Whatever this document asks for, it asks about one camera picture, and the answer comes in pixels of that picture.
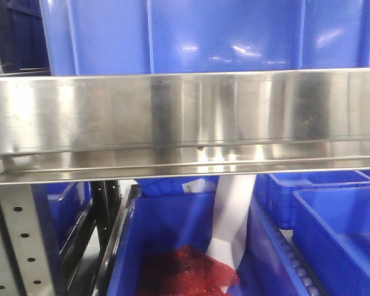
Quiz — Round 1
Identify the blue bin lower left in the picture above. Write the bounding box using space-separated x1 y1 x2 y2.
46 182 92 249

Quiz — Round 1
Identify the blue bin rear right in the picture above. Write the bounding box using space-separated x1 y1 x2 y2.
254 170 370 229

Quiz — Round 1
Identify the roller conveyor track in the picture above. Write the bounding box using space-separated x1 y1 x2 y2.
252 202 321 295

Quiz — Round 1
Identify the blue bin with red mesh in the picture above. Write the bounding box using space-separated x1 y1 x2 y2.
107 193 215 295

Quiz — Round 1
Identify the stainless steel shelf rail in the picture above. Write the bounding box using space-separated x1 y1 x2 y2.
0 68 370 185

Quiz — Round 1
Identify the perforated steel shelf post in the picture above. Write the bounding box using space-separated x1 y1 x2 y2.
0 185 57 295

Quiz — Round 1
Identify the red mesh netting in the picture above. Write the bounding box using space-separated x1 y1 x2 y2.
137 245 240 295

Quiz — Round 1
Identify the blue open bin right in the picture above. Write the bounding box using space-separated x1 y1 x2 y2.
292 187 370 295

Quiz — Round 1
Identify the large blue bin upper shelf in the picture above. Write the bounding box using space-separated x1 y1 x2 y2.
40 1 370 75

